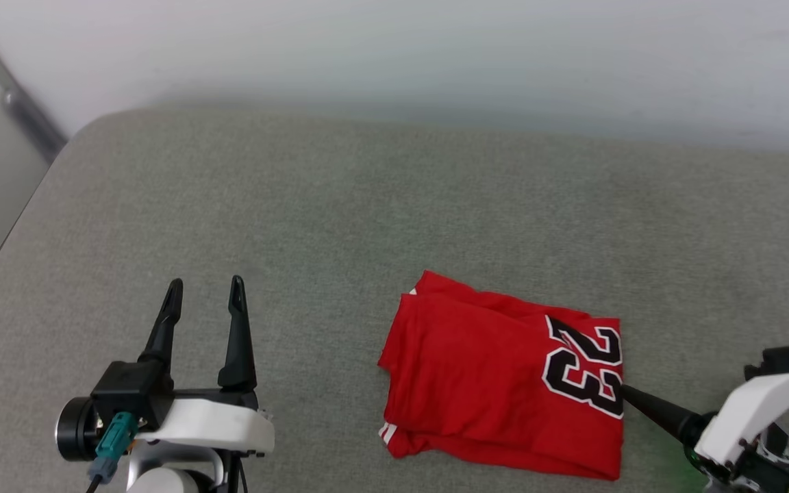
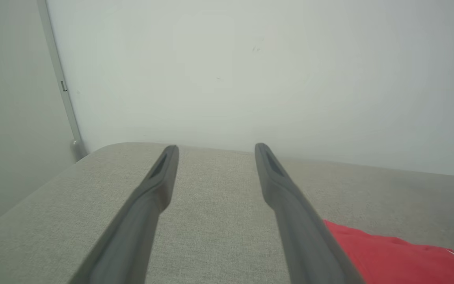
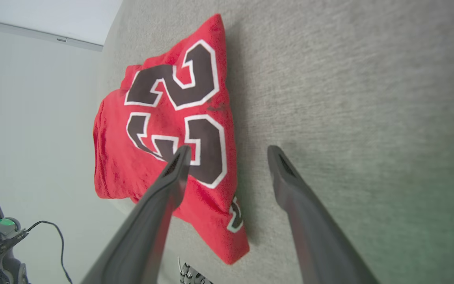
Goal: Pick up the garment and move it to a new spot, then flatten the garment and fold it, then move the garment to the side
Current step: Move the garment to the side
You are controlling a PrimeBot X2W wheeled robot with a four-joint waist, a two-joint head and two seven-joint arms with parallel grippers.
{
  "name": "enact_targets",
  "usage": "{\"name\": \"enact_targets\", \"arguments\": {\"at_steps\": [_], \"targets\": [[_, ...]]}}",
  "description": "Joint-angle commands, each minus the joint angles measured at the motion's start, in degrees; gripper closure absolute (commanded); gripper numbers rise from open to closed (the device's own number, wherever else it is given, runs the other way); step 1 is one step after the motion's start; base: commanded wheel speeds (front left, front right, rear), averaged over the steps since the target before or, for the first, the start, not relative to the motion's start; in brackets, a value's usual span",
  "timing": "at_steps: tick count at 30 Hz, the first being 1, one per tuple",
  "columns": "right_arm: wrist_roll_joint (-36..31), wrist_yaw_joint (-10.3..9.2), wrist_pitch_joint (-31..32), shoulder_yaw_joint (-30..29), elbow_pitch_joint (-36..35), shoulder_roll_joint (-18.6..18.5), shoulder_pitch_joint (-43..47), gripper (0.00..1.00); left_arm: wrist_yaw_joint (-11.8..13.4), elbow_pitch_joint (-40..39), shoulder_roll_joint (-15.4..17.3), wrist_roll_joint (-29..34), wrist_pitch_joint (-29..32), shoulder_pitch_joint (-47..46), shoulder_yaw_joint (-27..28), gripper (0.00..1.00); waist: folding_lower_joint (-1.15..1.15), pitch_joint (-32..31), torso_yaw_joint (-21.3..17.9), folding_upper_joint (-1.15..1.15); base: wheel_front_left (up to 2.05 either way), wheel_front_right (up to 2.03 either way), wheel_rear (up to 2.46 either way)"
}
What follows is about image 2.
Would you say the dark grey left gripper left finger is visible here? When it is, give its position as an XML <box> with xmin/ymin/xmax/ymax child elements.
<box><xmin>69</xmin><ymin>145</ymin><xmax>179</xmax><ymax>284</ymax></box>

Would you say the grey wall trim strip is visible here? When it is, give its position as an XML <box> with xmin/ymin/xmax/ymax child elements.
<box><xmin>36</xmin><ymin>0</ymin><xmax>88</xmax><ymax>161</ymax></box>

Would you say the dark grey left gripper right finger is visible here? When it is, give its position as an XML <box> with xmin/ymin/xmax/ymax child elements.
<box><xmin>255</xmin><ymin>143</ymin><xmax>365</xmax><ymax>284</ymax></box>

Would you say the red cloth garment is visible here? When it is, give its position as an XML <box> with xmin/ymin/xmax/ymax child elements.
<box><xmin>324</xmin><ymin>220</ymin><xmax>454</xmax><ymax>284</ymax></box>

